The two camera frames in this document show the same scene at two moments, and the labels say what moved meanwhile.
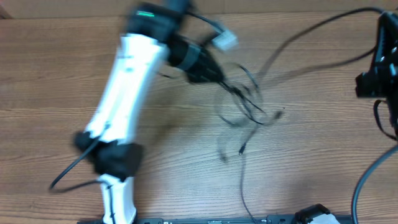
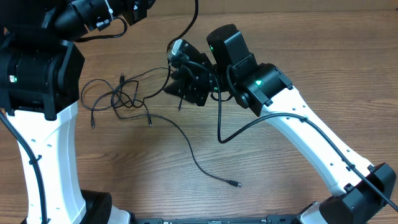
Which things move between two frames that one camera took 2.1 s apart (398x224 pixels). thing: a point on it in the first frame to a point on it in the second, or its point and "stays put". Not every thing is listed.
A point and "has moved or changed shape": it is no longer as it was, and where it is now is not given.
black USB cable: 242,154 to 234,183
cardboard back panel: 218,8 stays put
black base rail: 273,219 stays put
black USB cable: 257,115 has moved or changed shape
